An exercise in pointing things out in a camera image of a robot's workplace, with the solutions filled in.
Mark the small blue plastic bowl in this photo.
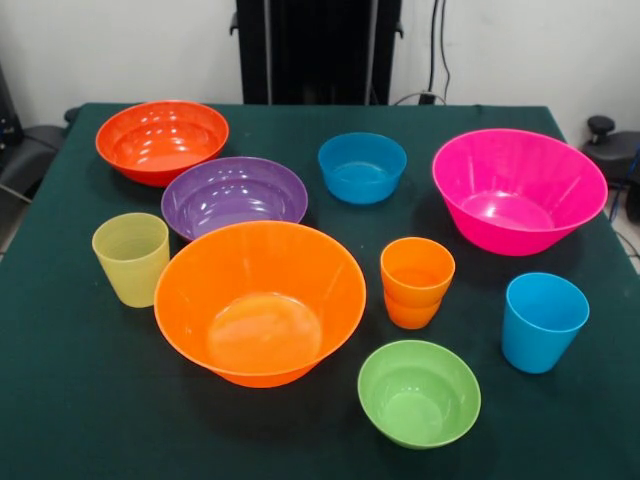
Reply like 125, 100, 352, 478
317, 131, 409, 206

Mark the orange plastic cup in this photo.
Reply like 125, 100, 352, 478
379, 237, 457, 309
383, 289, 446, 331

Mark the purple plastic bowl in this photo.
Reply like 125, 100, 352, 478
160, 156, 309, 241

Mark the red plastic bowl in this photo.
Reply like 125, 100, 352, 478
94, 99, 231, 188

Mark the pale yellow-green plastic cup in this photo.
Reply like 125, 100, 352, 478
91, 212, 171, 309

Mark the black office chair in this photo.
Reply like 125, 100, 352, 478
0, 64, 66, 201
582, 115, 640, 224

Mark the large orange plastic bowl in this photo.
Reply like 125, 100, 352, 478
153, 220, 368, 389

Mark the large pink plastic bowl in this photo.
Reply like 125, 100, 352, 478
431, 128, 610, 258

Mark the black wall cable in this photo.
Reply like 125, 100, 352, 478
419, 0, 451, 105

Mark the blue plastic cup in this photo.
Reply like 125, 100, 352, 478
501, 272, 591, 375

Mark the small green plastic bowl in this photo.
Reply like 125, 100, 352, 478
356, 339, 483, 450

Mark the dark green table cloth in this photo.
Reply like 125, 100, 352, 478
0, 102, 640, 480

